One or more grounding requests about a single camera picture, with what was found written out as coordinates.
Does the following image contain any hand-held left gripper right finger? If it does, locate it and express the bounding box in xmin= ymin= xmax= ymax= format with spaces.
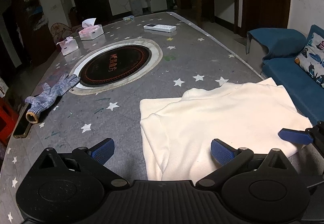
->
xmin=195 ymin=139 xmax=288 ymax=189

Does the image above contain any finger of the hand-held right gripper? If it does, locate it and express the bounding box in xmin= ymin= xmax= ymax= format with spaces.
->
xmin=278 ymin=128 xmax=314 ymax=145

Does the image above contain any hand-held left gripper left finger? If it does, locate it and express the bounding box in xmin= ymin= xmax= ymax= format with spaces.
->
xmin=38 ymin=138 xmax=129 ymax=189

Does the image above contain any cream white sweatshirt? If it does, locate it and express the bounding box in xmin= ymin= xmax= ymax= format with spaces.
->
xmin=139 ymin=78 xmax=313 ymax=181

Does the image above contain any grey star-print table cover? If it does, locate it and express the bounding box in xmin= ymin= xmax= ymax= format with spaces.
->
xmin=0 ymin=11 xmax=324 ymax=224

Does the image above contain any blue sofa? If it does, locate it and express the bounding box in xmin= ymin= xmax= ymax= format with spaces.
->
xmin=247 ymin=24 xmax=324 ymax=126

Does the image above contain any butterfly print pillow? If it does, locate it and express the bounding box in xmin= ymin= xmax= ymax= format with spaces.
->
xmin=295 ymin=33 xmax=324 ymax=88

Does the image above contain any blue-grey knit work glove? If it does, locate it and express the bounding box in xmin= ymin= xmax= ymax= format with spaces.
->
xmin=25 ymin=73 xmax=80 ymax=123

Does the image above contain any dark smartphone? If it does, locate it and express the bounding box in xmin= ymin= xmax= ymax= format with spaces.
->
xmin=13 ymin=104 xmax=32 ymax=138

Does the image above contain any round black induction cooktop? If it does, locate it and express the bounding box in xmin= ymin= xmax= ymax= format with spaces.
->
xmin=69 ymin=39 xmax=163 ymax=95

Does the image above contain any red plastic stool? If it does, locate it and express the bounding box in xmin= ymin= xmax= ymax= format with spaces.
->
xmin=0 ymin=99 xmax=19 ymax=146

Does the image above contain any small white pink tissue pack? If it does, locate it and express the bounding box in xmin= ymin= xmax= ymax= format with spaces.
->
xmin=56 ymin=37 xmax=78 ymax=56

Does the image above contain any large white pink tissue box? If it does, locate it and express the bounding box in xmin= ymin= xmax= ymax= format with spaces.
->
xmin=78 ymin=18 xmax=104 ymax=40

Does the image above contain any polka-dot folding play tent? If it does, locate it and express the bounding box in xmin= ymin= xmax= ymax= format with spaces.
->
xmin=50 ymin=23 xmax=84 ymax=42

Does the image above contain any white remote control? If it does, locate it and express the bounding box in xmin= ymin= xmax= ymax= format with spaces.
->
xmin=143 ymin=23 xmax=177 ymax=33

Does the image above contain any open wooden shelf cabinet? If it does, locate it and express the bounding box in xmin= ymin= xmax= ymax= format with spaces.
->
xmin=0 ymin=0 xmax=56 ymax=66

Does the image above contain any white water dispenser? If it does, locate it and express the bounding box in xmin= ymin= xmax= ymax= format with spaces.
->
xmin=129 ymin=0 xmax=143 ymax=15

